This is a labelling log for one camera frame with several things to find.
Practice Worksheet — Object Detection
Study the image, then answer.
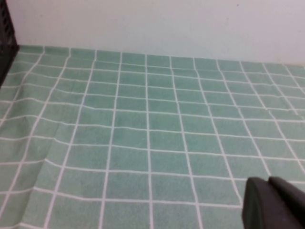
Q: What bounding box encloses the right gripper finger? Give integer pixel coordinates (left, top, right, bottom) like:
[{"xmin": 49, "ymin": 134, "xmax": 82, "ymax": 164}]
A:
[{"xmin": 242, "ymin": 176, "xmax": 305, "ymax": 229}]

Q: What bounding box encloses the black plastic book holder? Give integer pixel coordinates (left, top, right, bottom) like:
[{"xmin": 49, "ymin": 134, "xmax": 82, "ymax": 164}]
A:
[{"xmin": 0, "ymin": 0, "xmax": 20, "ymax": 88}]

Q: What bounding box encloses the green checkered tablecloth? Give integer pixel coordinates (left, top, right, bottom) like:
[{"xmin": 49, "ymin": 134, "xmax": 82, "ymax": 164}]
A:
[{"xmin": 0, "ymin": 45, "xmax": 305, "ymax": 229}]

